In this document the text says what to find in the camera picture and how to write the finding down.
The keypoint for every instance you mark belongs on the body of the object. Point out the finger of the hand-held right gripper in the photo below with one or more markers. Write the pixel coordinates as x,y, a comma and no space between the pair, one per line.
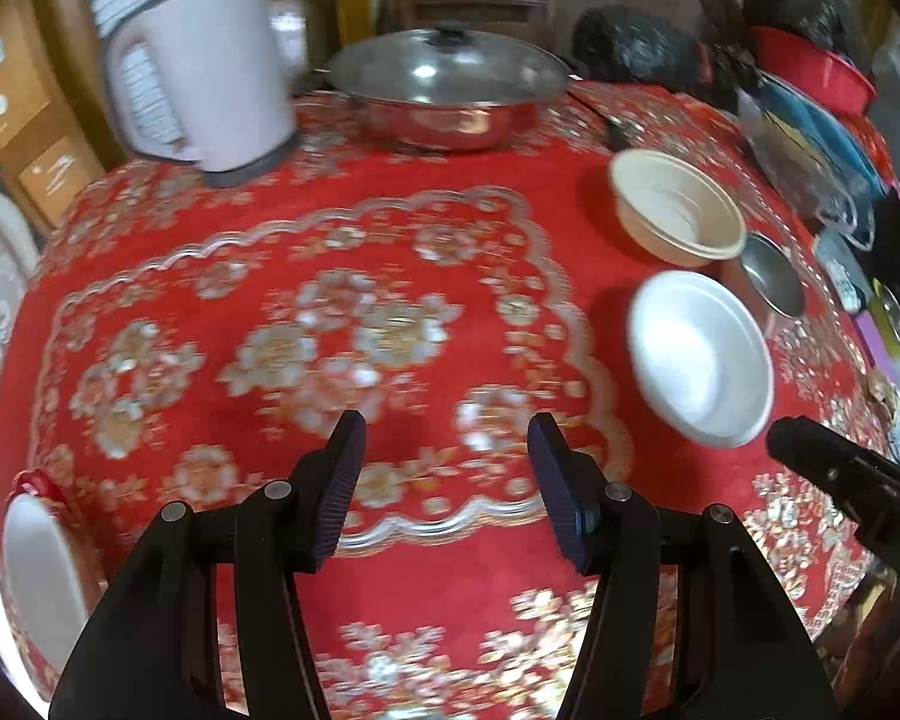
817,461

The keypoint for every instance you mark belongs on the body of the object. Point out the small green-rimmed steel bowl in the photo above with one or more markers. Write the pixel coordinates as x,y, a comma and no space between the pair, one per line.
894,315

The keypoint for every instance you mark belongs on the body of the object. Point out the red plastic basin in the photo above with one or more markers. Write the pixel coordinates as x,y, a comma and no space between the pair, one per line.
825,75

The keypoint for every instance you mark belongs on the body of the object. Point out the brown cardboard box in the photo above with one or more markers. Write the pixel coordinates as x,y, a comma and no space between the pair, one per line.
60,172
15,75

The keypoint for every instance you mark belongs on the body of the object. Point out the beige plastic bowl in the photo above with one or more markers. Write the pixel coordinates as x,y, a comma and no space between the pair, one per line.
645,217

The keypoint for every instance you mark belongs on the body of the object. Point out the glass pot lid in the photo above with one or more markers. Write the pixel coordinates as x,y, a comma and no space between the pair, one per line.
420,67

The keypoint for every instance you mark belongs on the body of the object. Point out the pink steel-lined bowl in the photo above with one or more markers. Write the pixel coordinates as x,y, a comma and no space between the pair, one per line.
772,285

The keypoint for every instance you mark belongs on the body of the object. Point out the red floral tablecloth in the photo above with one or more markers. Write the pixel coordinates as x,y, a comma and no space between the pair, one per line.
450,240

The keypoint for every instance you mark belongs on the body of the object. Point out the white plate with red rim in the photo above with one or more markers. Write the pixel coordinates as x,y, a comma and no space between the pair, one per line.
37,570

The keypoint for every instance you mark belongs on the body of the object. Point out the black plastic bag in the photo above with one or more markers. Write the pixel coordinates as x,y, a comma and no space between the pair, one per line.
637,45
795,4

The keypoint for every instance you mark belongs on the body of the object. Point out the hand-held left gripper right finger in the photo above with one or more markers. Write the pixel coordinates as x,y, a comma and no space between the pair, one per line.
559,495

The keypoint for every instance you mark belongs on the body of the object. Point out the blue bag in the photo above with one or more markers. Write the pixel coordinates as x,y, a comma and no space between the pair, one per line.
817,127

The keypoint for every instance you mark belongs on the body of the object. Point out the white electric kettle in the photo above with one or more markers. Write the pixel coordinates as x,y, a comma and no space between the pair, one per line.
217,75

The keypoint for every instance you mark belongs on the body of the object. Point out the purple box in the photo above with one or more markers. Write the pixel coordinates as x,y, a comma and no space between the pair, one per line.
874,341

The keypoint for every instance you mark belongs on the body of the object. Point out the clear plastic bag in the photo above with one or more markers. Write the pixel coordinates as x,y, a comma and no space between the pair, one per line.
787,165

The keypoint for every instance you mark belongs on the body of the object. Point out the white foam bowl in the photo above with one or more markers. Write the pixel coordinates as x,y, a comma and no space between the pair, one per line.
697,360

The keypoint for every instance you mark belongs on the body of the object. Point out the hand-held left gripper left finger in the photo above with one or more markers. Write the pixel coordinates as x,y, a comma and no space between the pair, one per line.
341,487

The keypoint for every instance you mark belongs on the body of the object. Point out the stainless steel pot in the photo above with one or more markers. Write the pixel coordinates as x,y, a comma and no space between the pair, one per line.
435,127

